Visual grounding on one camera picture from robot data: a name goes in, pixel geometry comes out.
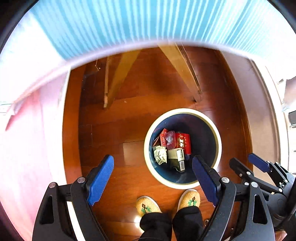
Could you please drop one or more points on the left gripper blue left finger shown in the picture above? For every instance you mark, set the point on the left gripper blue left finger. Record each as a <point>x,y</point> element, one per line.
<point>97,179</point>

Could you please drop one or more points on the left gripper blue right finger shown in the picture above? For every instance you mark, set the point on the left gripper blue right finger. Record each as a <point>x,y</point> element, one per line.
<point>208,179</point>

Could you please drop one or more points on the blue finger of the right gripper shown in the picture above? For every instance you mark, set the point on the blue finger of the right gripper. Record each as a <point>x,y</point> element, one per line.
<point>247,176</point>
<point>259,163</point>

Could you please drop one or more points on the dark green patterned bag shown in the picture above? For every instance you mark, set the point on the dark green patterned bag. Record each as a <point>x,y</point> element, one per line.
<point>176,159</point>

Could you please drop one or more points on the clear plastic wrapper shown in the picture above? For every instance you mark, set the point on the clear plastic wrapper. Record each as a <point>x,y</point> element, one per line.
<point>170,138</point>

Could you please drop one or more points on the yellow paper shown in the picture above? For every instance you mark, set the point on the yellow paper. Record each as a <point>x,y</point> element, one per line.
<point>160,154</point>

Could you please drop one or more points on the orange red snack packet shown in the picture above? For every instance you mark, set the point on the orange red snack packet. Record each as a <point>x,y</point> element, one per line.
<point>162,137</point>

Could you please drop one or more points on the right embroidered slipper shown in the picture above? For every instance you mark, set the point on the right embroidered slipper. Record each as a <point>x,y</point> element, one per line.
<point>190,197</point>

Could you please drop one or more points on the embroidered slipper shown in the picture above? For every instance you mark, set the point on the embroidered slipper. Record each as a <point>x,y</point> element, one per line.
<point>190,197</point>
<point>145,205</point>

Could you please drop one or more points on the red packet in bin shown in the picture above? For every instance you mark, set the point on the red packet in bin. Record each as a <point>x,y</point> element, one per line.
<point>183,141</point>

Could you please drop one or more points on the left embroidered slipper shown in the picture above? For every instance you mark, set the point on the left embroidered slipper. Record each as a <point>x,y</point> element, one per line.
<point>145,205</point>

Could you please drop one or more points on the blue bin with cream rim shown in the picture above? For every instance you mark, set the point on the blue bin with cream rim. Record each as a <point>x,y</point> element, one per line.
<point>205,141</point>

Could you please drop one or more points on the wooden table legs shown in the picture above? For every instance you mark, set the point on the wooden table legs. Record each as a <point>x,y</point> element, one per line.
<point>175,54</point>

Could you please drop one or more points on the pink bed blanket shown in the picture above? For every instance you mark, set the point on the pink bed blanket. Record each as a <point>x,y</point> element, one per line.
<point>32,154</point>

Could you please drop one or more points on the tree-print tablecloth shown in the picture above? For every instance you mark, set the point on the tree-print tablecloth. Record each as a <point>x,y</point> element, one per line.
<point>52,33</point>

